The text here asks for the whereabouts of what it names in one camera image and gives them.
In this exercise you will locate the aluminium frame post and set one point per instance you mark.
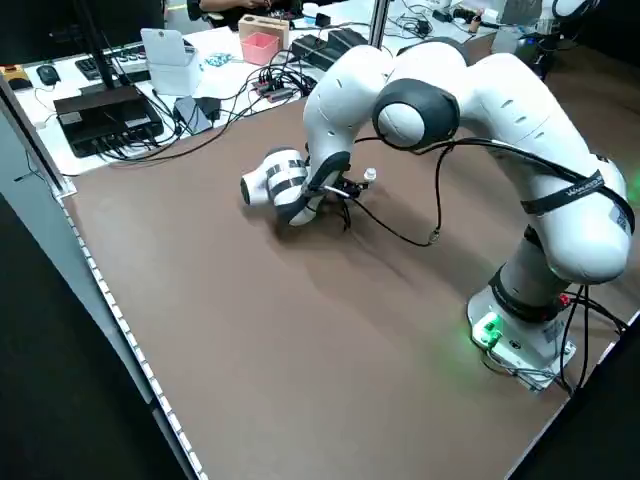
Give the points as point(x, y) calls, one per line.
point(379, 22)

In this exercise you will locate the black network switch box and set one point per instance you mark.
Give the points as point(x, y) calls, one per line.
point(100, 117)

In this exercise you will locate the grey power strip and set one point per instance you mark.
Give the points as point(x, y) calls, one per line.
point(130, 57)

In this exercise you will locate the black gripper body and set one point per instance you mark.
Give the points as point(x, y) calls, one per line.
point(355, 189)

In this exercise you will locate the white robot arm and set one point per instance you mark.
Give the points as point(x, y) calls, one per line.
point(500, 100)
point(570, 6)

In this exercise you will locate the wooden box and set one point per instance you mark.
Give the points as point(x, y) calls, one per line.
point(280, 30)

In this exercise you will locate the black computer mouse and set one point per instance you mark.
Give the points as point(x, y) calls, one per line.
point(47, 75)

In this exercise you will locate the pink plastic box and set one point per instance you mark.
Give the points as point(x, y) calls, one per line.
point(260, 50)

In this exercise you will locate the blue patterned packet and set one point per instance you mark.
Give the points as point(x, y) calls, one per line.
point(219, 60)

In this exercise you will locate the black keyboard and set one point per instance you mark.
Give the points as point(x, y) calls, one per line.
point(90, 67)

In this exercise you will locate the yellow button box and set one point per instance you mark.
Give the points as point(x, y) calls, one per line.
point(15, 80)

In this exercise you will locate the person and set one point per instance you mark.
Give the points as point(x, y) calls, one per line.
point(220, 5)

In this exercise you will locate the black monitor pole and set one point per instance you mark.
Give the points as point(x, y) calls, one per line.
point(101, 55)

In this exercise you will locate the white plastic box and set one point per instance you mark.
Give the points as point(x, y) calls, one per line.
point(172, 70)

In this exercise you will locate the grey flat device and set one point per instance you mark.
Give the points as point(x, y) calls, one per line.
point(187, 115)

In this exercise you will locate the brown usb hub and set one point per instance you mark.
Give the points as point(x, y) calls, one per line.
point(272, 92)

